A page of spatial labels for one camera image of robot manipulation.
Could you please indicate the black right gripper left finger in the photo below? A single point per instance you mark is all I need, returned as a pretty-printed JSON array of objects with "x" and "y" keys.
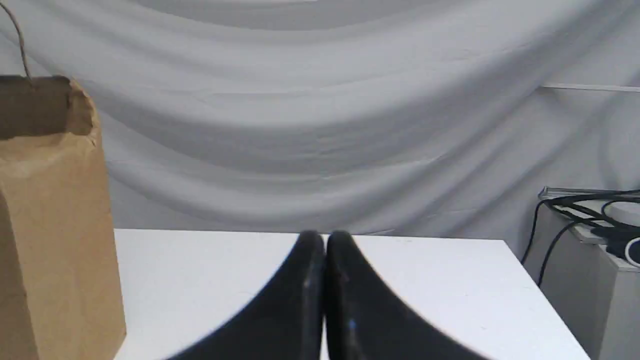
[{"x": 284, "y": 321}]

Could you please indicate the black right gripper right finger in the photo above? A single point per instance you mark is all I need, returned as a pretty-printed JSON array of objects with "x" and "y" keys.
[{"x": 366, "y": 320}]

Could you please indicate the brown paper bag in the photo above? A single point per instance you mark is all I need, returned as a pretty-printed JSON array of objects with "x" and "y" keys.
[{"x": 60, "y": 288}]

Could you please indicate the grey side cabinet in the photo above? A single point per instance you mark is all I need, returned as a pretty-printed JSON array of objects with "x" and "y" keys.
[{"x": 583, "y": 253}]

